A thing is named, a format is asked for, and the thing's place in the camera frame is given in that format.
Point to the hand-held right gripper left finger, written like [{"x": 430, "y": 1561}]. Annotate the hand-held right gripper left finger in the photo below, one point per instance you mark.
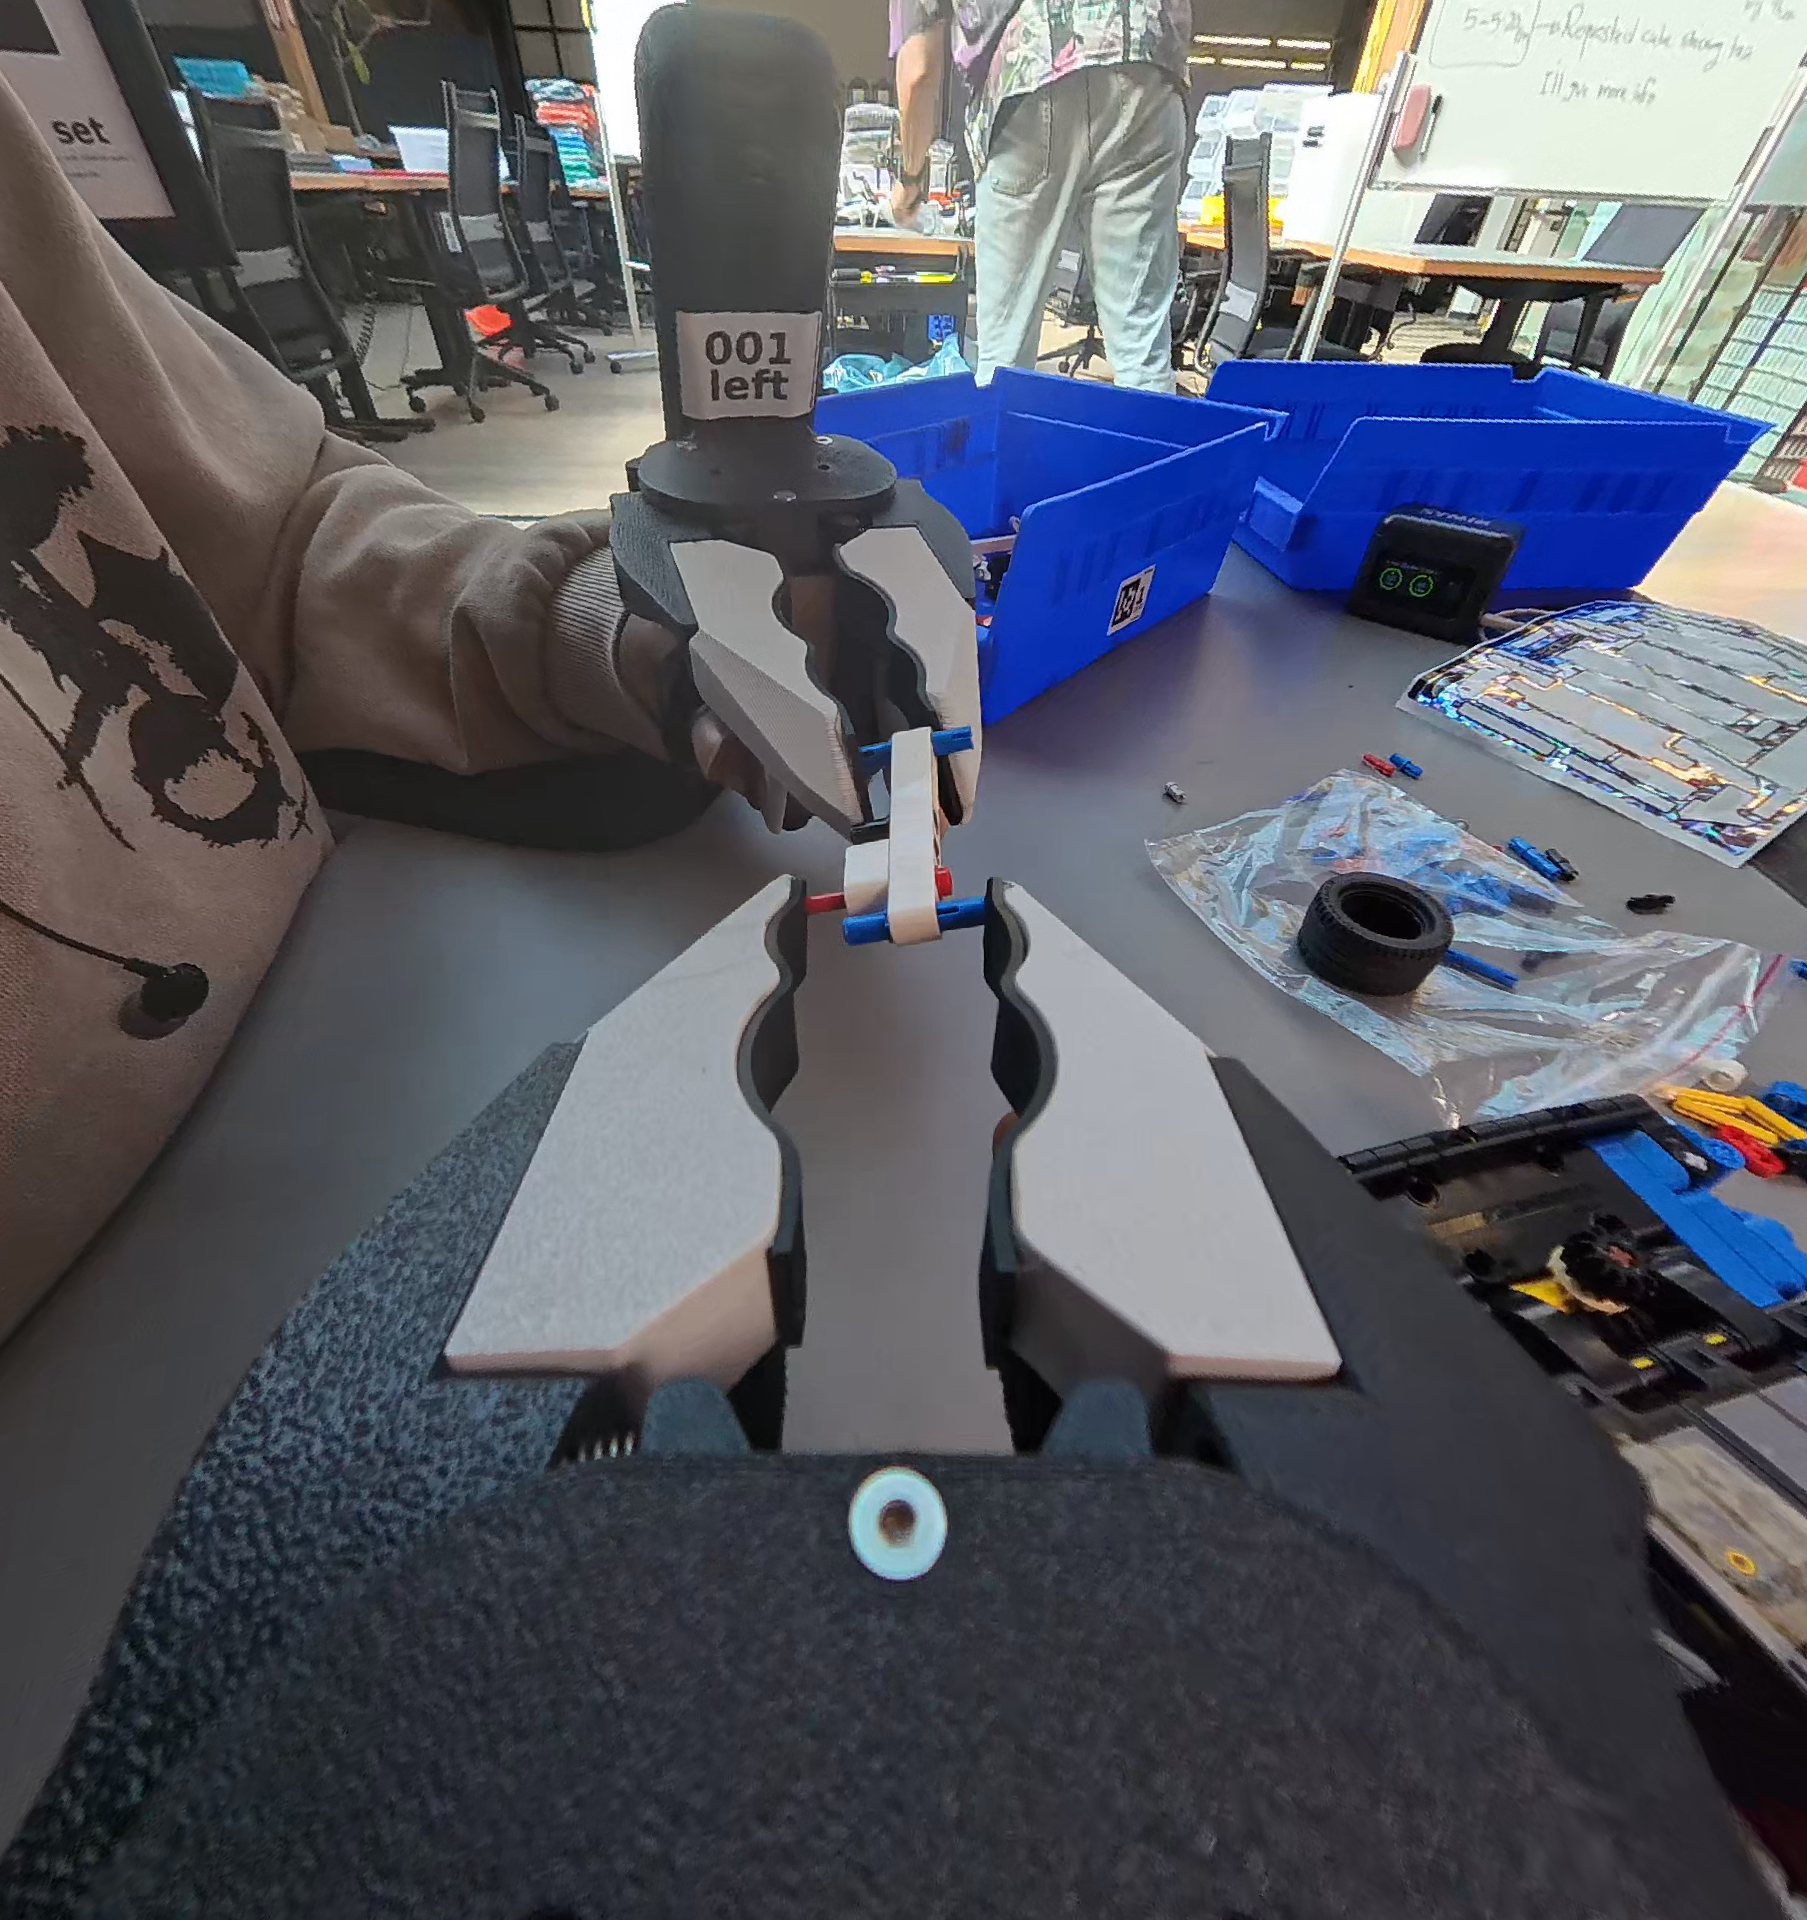
[{"x": 618, "y": 1201}]

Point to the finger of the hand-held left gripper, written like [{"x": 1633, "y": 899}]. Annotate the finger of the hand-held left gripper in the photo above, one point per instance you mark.
[
  {"x": 760, "y": 661},
  {"x": 939, "y": 644}
]

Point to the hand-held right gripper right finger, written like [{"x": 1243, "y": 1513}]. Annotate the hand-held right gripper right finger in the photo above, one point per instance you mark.
[{"x": 1157, "y": 1201}]

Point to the white brick beam with pins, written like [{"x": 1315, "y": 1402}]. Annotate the white brick beam with pins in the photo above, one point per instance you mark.
[{"x": 915, "y": 841}]

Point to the brick-built toy race car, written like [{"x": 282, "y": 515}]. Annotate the brick-built toy race car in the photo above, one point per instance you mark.
[{"x": 1593, "y": 1274}]

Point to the person's left forearm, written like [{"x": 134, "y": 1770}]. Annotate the person's left forearm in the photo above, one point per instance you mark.
[{"x": 468, "y": 601}]

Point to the grey desk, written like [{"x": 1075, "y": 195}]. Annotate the grey desk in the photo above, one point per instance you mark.
[{"x": 544, "y": 945}]

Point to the person's left hand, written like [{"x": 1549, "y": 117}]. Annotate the person's left hand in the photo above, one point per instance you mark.
[{"x": 738, "y": 772}]

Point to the blue storage bin white label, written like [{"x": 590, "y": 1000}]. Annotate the blue storage bin white label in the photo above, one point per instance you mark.
[{"x": 1083, "y": 601}]

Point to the black office chair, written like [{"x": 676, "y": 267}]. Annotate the black office chair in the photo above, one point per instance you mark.
[
  {"x": 272, "y": 254},
  {"x": 1239, "y": 254},
  {"x": 482, "y": 225}
]

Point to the black rubber toy tyre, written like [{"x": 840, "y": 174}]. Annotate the black rubber toy tyre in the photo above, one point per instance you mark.
[{"x": 1331, "y": 945}]

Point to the pile of blue red pins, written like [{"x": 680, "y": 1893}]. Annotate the pile of blue red pins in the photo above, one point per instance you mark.
[{"x": 1487, "y": 888}]

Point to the clear zip bag red seal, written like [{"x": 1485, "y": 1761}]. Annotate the clear zip bag red seal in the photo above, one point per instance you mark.
[{"x": 1593, "y": 1020}]

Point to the black device with green lights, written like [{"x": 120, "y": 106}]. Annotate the black device with green lights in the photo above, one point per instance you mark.
[{"x": 1427, "y": 579}]

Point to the small white brick pin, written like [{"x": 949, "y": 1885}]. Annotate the small white brick pin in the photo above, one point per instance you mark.
[{"x": 1721, "y": 1073}]

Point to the cluster of mixed small bricks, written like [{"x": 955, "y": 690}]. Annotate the cluster of mixed small bricks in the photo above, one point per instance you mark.
[{"x": 1765, "y": 1118}]

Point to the long wooden work table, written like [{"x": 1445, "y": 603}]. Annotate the long wooden work table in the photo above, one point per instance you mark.
[{"x": 1443, "y": 259}]

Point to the blue plastic storage bin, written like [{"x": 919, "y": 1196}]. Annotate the blue plastic storage bin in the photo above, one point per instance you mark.
[{"x": 1563, "y": 480}]

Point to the framed marker poster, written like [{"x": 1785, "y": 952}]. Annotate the framed marker poster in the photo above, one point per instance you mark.
[{"x": 78, "y": 135}]

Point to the shiny printed booklet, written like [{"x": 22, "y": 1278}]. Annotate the shiny printed booklet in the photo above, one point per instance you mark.
[{"x": 1637, "y": 720}]

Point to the white whiteboard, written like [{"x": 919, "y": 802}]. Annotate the white whiteboard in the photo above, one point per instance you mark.
[{"x": 1593, "y": 90}]

